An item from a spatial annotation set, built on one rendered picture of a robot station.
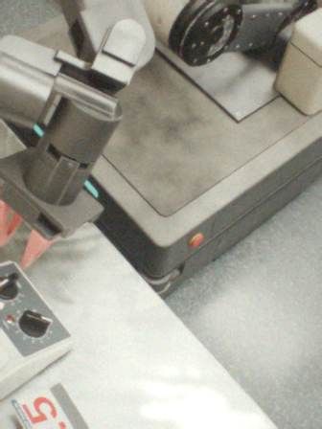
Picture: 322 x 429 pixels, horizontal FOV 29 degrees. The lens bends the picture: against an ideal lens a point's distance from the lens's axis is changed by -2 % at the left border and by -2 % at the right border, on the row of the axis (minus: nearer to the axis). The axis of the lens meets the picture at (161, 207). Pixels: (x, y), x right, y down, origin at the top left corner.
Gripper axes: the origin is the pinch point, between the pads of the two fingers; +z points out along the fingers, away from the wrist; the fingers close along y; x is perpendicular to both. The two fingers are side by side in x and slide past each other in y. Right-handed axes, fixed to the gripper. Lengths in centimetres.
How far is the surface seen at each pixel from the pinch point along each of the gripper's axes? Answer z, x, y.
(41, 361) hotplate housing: 8.4, -1.6, 9.2
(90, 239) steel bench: 4.4, 15.2, 2.0
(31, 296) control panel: 7.0, 3.2, 2.9
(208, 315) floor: 51, 83, 19
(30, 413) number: 11.2, -5.4, 12.1
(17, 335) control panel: 7.1, -2.5, 5.6
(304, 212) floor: 29, 120, 21
